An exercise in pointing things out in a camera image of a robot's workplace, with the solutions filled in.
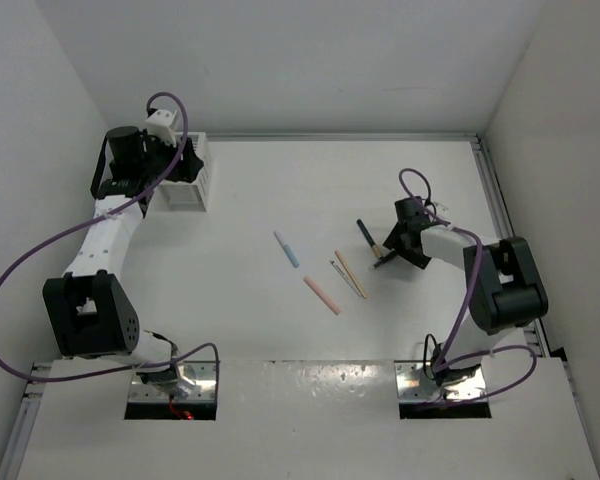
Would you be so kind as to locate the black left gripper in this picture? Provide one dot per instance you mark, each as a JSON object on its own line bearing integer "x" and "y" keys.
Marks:
{"x": 189, "y": 166}

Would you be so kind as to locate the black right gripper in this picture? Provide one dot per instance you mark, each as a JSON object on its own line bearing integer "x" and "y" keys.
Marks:
{"x": 395, "y": 242}

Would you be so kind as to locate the black gold mascara tube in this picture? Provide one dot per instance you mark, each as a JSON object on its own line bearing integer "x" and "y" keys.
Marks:
{"x": 369, "y": 239}

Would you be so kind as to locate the black clear-capped lip pencil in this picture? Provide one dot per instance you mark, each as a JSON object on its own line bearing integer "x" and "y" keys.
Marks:
{"x": 384, "y": 260}

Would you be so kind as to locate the pink makeup pen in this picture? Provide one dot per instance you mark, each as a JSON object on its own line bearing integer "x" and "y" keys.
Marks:
{"x": 320, "y": 293}

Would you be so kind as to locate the blue white makeup pen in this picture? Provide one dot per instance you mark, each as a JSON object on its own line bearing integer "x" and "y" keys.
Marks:
{"x": 287, "y": 249}

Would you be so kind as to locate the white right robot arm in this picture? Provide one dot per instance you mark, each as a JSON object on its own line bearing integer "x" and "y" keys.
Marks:
{"x": 504, "y": 290}

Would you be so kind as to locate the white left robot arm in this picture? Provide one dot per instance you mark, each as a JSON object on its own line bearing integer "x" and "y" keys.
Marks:
{"x": 90, "y": 313}

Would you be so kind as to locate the tan makeup pencil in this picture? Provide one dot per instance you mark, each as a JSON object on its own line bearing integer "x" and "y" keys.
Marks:
{"x": 350, "y": 274}

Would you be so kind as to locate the thin silver makeup brush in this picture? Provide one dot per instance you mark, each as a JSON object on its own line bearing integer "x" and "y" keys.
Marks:
{"x": 345, "y": 277}

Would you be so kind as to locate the white slotted organizer box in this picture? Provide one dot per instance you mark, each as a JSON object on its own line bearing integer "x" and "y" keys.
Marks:
{"x": 191, "y": 196}

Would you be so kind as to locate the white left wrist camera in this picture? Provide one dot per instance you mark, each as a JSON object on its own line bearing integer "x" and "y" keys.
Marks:
{"x": 160, "y": 123}

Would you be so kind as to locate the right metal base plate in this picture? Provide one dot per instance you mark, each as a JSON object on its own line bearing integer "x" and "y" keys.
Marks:
{"x": 414, "y": 387}

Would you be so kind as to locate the metal base plate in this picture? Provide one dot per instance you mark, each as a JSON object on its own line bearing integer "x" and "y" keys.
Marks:
{"x": 200, "y": 382}
{"x": 414, "y": 387}

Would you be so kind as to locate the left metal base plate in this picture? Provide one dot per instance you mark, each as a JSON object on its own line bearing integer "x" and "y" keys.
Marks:
{"x": 200, "y": 382}

